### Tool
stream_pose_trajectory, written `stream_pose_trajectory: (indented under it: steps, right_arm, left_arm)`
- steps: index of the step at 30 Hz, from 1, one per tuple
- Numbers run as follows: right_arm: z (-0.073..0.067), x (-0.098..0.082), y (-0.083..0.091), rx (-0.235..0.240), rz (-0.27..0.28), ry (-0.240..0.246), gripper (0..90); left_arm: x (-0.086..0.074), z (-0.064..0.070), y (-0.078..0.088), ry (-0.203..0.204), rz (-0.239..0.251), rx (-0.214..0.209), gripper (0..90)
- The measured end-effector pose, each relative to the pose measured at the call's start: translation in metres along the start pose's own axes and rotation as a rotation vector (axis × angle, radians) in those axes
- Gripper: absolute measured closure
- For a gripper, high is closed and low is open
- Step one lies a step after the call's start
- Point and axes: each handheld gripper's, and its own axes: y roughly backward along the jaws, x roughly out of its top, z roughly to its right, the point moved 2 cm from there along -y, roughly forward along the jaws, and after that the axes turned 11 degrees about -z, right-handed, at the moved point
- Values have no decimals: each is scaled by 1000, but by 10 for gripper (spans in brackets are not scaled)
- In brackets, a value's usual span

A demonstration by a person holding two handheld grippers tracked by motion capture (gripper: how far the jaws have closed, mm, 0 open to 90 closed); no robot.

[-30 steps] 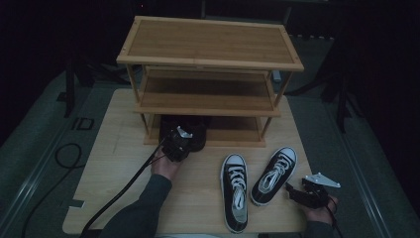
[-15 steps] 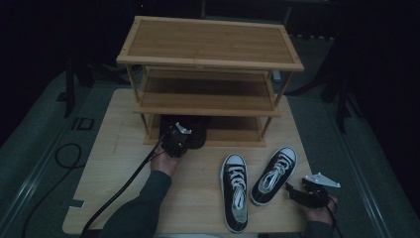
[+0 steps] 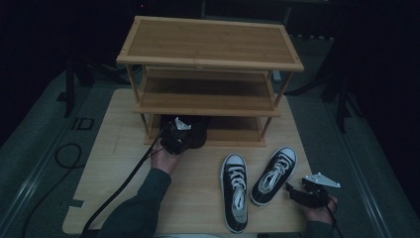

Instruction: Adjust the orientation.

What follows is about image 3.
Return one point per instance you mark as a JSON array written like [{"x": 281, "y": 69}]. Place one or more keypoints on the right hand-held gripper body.
[{"x": 315, "y": 195}]

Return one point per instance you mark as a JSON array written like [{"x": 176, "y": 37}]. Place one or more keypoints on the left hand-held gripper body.
[{"x": 176, "y": 139}]

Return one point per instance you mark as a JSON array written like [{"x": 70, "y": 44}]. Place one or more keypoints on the black white canvas sneaker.
[
  {"x": 235, "y": 195},
  {"x": 274, "y": 177}
]

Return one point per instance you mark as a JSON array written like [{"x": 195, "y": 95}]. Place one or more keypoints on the wooden three-tier shoe rack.
[{"x": 211, "y": 43}]

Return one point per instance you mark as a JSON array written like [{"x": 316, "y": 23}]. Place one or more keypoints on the person's right hand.
[{"x": 318, "y": 214}]

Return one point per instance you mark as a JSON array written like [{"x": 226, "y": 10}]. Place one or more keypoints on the person's left hand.
[{"x": 163, "y": 162}]

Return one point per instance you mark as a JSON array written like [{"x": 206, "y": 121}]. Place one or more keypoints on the black metal stand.
[
  {"x": 69, "y": 89},
  {"x": 343, "y": 105}
]

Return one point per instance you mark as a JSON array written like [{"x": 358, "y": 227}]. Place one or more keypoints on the small grey box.
[{"x": 276, "y": 76}]

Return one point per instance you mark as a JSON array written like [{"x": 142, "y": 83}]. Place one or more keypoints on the grey tape strip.
[{"x": 76, "y": 203}]

